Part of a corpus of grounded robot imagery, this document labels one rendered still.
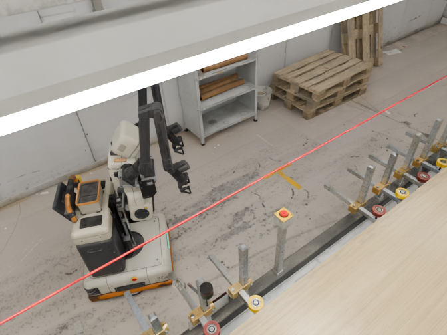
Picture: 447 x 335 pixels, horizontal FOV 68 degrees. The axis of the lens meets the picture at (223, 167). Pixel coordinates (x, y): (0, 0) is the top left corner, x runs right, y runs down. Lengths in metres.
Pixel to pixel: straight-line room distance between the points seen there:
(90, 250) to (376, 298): 1.80
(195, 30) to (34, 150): 3.55
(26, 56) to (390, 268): 1.91
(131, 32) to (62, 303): 2.86
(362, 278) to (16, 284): 2.73
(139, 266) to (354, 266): 1.58
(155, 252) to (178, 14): 2.45
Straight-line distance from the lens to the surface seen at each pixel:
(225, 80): 4.35
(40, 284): 3.35
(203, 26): 0.47
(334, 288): 1.89
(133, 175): 2.05
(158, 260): 2.75
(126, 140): 2.08
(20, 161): 3.98
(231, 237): 3.15
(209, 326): 1.75
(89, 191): 2.51
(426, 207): 2.45
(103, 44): 0.42
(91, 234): 2.40
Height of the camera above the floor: 2.50
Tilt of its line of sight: 40 degrees down
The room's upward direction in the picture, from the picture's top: 4 degrees counter-clockwise
